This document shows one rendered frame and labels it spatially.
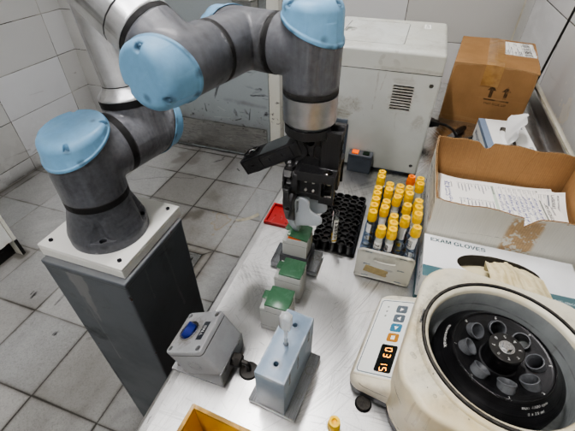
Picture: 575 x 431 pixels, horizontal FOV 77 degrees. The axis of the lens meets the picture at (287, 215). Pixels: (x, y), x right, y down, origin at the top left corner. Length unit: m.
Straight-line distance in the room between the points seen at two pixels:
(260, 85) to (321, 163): 1.92
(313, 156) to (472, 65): 0.82
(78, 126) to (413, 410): 0.64
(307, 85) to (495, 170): 0.57
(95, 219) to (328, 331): 0.46
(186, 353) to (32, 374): 1.35
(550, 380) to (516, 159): 0.50
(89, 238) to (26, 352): 1.21
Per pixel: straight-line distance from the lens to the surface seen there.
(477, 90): 1.29
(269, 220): 0.80
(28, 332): 1.99
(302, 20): 0.45
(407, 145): 0.95
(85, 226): 0.75
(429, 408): 0.47
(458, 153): 0.90
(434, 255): 0.68
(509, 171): 0.93
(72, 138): 0.68
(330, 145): 0.52
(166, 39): 0.41
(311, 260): 0.70
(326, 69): 0.47
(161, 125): 0.76
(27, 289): 2.18
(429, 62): 0.88
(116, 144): 0.70
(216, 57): 0.44
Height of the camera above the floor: 1.40
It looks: 41 degrees down
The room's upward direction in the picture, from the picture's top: straight up
